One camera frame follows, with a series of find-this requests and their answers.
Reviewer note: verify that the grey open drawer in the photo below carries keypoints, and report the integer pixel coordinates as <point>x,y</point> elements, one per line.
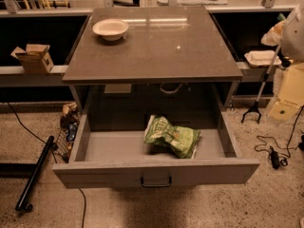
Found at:
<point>109,150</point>

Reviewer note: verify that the white paper bowl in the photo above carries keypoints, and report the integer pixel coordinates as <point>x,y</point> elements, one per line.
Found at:
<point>111,29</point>

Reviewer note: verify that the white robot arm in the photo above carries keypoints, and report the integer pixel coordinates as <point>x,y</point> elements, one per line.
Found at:
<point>288,33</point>

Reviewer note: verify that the black power adapter with cable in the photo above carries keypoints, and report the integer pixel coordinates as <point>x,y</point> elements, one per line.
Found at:
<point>276,154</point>

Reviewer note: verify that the black pole on floor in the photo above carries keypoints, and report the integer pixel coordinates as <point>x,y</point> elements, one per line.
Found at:
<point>23,202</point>

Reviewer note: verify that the black drawer handle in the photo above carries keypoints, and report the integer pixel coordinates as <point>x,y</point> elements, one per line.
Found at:
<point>155,183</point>

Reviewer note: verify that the white takeout container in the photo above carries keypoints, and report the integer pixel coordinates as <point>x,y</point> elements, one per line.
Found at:
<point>259,58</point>

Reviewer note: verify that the grey counter cabinet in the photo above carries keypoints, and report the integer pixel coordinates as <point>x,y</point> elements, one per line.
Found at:
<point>162,45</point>

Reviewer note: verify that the green jalapeno chip bag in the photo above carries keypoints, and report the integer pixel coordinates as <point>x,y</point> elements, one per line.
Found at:
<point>181,140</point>

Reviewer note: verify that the wire basket with snacks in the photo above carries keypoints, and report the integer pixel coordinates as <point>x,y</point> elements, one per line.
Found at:
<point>69,123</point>

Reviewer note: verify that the yellow robot base panel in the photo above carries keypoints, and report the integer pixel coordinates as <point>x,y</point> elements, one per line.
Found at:
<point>288,92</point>

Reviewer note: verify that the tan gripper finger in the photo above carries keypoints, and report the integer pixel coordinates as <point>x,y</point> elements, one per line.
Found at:
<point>273,36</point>

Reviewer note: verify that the open cardboard box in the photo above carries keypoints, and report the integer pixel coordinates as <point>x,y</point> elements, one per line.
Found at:
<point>35,58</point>

